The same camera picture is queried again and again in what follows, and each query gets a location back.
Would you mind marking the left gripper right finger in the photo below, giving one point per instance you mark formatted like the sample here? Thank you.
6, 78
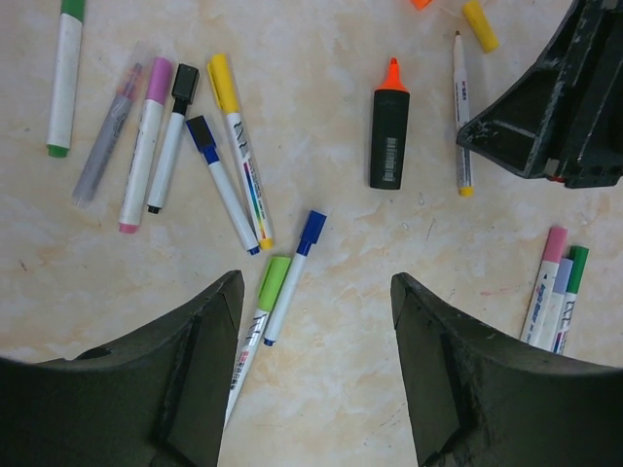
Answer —
478, 397

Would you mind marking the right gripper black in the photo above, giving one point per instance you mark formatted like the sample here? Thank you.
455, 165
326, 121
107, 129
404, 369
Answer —
563, 117

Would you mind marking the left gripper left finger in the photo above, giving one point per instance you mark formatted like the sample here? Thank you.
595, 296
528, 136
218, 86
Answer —
154, 397

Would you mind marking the yellow marker pen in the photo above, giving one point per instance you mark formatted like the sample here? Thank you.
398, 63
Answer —
465, 176

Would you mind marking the yellow marker cap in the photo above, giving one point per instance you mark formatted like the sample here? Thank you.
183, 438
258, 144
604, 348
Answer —
476, 18

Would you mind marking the black orange highlighter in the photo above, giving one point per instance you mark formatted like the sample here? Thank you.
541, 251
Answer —
391, 101

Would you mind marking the orange highlighter cap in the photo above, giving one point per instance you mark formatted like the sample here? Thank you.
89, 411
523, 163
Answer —
420, 4

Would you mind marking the lime cap white marker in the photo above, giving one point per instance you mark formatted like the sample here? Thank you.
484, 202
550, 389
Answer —
267, 295

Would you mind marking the grey transparent pen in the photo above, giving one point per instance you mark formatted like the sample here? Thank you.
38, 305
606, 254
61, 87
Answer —
112, 127

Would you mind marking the pink cap paint marker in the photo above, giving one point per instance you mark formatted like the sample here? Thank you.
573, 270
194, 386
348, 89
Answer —
544, 283

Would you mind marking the lilac cap paint marker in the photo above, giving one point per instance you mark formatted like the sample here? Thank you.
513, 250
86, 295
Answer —
553, 311

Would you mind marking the dark green cap marker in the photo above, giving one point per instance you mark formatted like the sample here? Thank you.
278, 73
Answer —
579, 255

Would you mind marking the pink cap white marker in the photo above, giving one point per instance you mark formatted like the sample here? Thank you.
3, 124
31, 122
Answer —
145, 144

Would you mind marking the blue cap white marker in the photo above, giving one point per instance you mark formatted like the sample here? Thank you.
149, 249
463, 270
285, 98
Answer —
308, 238

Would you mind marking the small blue cap marker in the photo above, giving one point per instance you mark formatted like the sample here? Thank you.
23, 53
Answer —
206, 145

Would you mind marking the yellow cap paint marker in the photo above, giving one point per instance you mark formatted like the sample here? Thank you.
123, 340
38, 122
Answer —
226, 97

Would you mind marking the black cap white marker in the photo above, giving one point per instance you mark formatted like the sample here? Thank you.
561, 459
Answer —
183, 93

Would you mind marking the green cap white marker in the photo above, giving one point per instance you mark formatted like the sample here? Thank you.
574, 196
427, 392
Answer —
67, 56

